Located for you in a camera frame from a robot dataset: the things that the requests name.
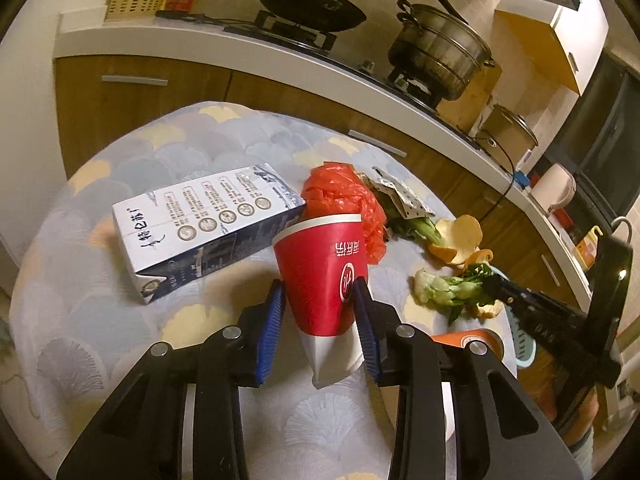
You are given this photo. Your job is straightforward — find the red paper cup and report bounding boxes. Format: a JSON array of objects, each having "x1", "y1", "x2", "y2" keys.
[{"x1": 272, "y1": 213, "x2": 371, "y2": 390}]

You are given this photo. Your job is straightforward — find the white and blue milk carton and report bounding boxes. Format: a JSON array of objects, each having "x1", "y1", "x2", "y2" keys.
[{"x1": 112, "y1": 162, "x2": 307, "y2": 306}]

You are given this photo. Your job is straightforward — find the wall cabinet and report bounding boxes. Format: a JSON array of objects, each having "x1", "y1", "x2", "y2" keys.
[{"x1": 495, "y1": 0, "x2": 608, "y2": 96}]

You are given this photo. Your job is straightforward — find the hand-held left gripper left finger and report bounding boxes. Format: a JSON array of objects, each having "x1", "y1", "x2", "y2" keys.
[{"x1": 56, "y1": 280, "x2": 288, "y2": 480}]

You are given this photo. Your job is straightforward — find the bok choy piece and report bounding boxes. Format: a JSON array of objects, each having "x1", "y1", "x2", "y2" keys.
[
  {"x1": 385, "y1": 205, "x2": 446, "y2": 247},
  {"x1": 414, "y1": 264, "x2": 501, "y2": 326}
]

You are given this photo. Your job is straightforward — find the white electric kettle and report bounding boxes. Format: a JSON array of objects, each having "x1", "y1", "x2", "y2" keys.
[{"x1": 532, "y1": 162, "x2": 577, "y2": 213}]

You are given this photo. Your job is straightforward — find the large orange peel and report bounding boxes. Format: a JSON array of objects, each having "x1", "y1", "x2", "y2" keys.
[{"x1": 427, "y1": 214, "x2": 485, "y2": 266}]

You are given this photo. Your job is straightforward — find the steel lidded pot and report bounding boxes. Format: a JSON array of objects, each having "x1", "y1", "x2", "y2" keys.
[{"x1": 477, "y1": 102, "x2": 540, "y2": 161}]

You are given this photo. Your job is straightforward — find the black gas stove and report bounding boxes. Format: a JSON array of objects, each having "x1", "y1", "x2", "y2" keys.
[{"x1": 222, "y1": 10, "x2": 481, "y2": 146}]

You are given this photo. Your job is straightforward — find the fan pattern tablecloth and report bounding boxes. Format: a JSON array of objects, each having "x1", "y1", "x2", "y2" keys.
[{"x1": 9, "y1": 101, "x2": 518, "y2": 480}]

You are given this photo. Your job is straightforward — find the white dotted wrapper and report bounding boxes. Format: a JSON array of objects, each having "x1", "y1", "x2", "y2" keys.
[{"x1": 357, "y1": 166, "x2": 436, "y2": 221}]

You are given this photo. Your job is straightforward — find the red plastic bag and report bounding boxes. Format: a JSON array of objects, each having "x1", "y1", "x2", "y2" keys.
[{"x1": 300, "y1": 161, "x2": 388, "y2": 265}]

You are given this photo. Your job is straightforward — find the black power cable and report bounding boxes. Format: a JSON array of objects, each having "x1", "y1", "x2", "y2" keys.
[{"x1": 475, "y1": 135, "x2": 517, "y2": 222}]

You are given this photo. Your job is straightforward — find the silver faucet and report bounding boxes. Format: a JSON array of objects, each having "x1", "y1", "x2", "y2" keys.
[{"x1": 610, "y1": 216, "x2": 634, "y2": 242}]

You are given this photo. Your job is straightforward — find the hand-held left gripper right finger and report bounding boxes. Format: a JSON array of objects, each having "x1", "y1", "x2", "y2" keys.
[{"x1": 350, "y1": 277, "x2": 568, "y2": 480}]

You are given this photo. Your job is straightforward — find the wooden base cabinet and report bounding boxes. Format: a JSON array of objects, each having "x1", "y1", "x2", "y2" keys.
[{"x1": 52, "y1": 55, "x2": 596, "y2": 311}]

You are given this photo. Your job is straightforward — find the black frying pan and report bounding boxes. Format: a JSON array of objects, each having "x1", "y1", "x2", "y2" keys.
[{"x1": 255, "y1": 0, "x2": 401, "y2": 31}]

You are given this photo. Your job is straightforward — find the red container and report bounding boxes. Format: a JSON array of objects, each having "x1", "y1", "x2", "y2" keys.
[{"x1": 550, "y1": 207, "x2": 576, "y2": 233}]

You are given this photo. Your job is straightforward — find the black handled knife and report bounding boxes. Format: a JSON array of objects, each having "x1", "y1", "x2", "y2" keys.
[{"x1": 155, "y1": 9, "x2": 226, "y2": 27}]

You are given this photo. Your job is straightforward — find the steel steamer pot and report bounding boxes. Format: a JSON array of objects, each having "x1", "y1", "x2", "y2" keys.
[{"x1": 387, "y1": 0, "x2": 497, "y2": 102}]

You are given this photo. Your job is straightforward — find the yellow oil bottle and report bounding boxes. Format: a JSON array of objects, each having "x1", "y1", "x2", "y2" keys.
[{"x1": 574, "y1": 225, "x2": 603, "y2": 267}]

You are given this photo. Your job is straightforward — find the silver cabinet handle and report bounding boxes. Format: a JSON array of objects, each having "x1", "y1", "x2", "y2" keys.
[
  {"x1": 347, "y1": 130, "x2": 408, "y2": 157},
  {"x1": 540, "y1": 255, "x2": 562, "y2": 289},
  {"x1": 101, "y1": 75, "x2": 170, "y2": 86}
]

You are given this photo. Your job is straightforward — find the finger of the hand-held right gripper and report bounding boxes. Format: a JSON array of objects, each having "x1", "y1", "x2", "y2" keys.
[
  {"x1": 482, "y1": 275, "x2": 589, "y2": 324},
  {"x1": 515, "y1": 305, "x2": 599, "y2": 382}
]

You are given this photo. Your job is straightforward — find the wooden cutting board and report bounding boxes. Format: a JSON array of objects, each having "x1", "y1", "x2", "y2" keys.
[{"x1": 450, "y1": 67, "x2": 503, "y2": 133}]

